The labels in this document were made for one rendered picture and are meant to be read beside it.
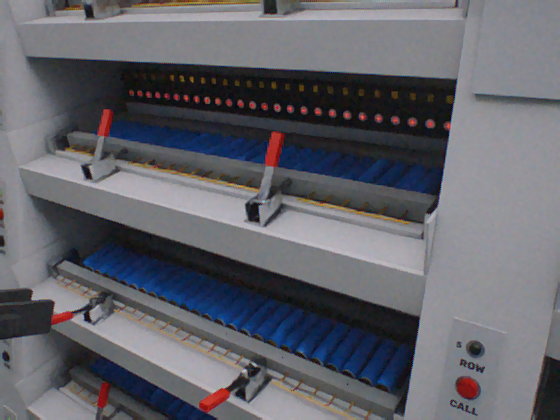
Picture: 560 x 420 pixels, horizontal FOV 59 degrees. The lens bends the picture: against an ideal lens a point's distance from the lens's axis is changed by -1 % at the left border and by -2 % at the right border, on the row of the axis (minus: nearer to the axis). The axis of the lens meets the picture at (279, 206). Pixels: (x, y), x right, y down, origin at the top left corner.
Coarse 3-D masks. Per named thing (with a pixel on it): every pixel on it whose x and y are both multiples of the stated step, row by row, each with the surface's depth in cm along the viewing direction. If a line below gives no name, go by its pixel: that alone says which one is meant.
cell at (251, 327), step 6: (270, 300) 66; (264, 306) 65; (270, 306) 65; (276, 306) 66; (258, 312) 65; (264, 312) 65; (270, 312) 65; (252, 318) 64; (258, 318) 64; (264, 318) 64; (246, 324) 63; (252, 324) 63; (258, 324) 63; (246, 330) 62; (252, 330) 62; (252, 336) 62
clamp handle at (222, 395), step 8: (248, 376) 54; (232, 384) 53; (240, 384) 53; (216, 392) 51; (224, 392) 51; (232, 392) 52; (208, 400) 50; (216, 400) 50; (224, 400) 51; (208, 408) 49
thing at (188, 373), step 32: (96, 224) 86; (32, 256) 77; (64, 256) 80; (32, 288) 78; (64, 288) 77; (320, 288) 67; (128, 320) 69; (128, 352) 64; (160, 352) 63; (192, 352) 62; (160, 384) 63; (192, 384) 58; (224, 384) 57; (224, 416) 57; (256, 416) 53; (288, 416) 52; (320, 416) 52; (352, 416) 52
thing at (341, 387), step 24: (72, 264) 78; (96, 288) 74; (120, 288) 71; (144, 312) 69; (168, 312) 66; (216, 336) 61; (240, 336) 60; (240, 360) 59; (288, 360) 56; (312, 384) 54; (336, 384) 52; (360, 384) 52; (384, 408) 49
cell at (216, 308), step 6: (234, 288) 69; (228, 294) 68; (234, 294) 69; (240, 294) 69; (222, 300) 67; (228, 300) 68; (216, 306) 66; (222, 306) 67; (204, 312) 66; (210, 312) 66; (216, 312) 66; (210, 318) 66
